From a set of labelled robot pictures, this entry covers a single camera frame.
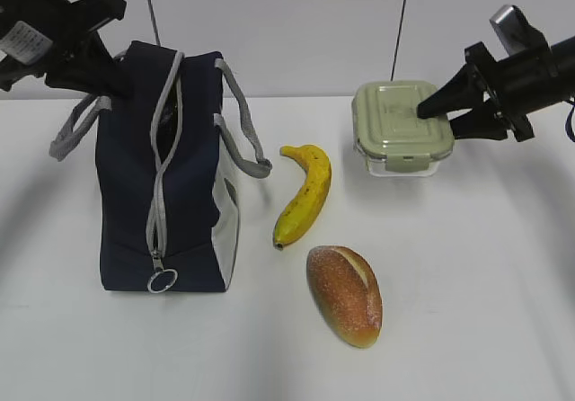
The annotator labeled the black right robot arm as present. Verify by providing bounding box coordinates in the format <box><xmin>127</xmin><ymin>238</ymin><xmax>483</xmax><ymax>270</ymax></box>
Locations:
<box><xmin>417</xmin><ymin>25</ymin><xmax>574</xmax><ymax>142</ymax></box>

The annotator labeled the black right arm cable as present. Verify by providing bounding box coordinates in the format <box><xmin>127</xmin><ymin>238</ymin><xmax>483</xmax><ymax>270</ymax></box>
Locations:
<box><xmin>563</xmin><ymin>97</ymin><xmax>575</xmax><ymax>144</ymax></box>

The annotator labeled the navy insulated lunch bag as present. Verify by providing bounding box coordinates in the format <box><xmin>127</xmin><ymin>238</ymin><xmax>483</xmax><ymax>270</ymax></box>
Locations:
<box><xmin>49</xmin><ymin>41</ymin><xmax>272</xmax><ymax>294</ymax></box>

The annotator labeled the green lidded glass container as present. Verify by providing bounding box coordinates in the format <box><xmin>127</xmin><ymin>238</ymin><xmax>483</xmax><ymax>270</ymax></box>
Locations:
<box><xmin>351</xmin><ymin>80</ymin><xmax>455</xmax><ymax>177</ymax></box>

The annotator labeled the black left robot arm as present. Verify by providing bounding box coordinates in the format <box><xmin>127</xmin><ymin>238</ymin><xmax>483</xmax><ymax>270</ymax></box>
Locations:
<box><xmin>1</xmin><ymin>0</ymin><xmax>133</xmax><ymax>97</ymax></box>

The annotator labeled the yellow banana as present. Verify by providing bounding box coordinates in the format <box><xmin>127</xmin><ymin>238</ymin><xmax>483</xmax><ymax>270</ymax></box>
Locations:
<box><xmin>272</xmin><ymin>144</ymin><xmax>332</xmax><ymax>250</ymax></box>

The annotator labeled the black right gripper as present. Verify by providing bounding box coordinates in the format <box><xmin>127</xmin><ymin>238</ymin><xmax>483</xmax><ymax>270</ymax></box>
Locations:
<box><xmin>417</xmin><ymin>42</ymin><xmax>550</xmax><ymax>142</ymax></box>

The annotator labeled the brown bread loaf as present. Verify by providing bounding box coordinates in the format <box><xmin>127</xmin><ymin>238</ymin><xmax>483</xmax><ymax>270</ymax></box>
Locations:
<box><xmin>306</xmin><ymin>245</ymin><xmax>384</xmax><ymax>349</ymax></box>

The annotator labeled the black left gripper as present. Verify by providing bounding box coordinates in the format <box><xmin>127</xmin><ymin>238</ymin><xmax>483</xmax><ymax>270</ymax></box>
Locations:
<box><xmin>1</xmin><ymin>0</ymin><xmax>134</xmax><ymax>98</ymax></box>

